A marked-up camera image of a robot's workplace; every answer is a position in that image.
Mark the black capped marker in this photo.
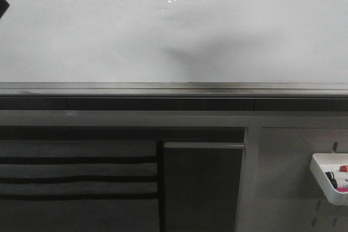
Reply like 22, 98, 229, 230
325, 172, 348, 180

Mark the white plastic marker bin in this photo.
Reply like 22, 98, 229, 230
309, 153, 347, 206

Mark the dark grey cabinet panel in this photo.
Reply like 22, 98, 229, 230
164, 142, 245, 231

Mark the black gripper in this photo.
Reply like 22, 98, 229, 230
0, 0, 10, 18

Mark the pink capped marker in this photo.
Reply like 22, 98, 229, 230
330, 179, 348, 192

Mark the white whiteboard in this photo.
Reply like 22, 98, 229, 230
1, 0, 347, 83

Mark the grey pegboard panel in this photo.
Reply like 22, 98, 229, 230
237, 128, 347, 231

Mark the red capped marker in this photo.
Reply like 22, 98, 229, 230
339, 165, 348, 172

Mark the grey slatted panel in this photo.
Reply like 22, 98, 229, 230
1, 140, 164, 231

